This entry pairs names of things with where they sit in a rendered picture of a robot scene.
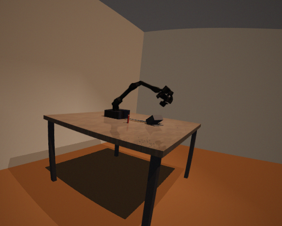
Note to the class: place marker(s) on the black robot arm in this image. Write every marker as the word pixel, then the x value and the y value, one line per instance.
pixel 161 93

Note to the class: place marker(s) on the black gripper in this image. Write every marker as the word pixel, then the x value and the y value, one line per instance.
pixel 163 103

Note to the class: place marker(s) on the grey sloped panel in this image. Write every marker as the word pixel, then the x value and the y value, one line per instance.
pixel 154 120

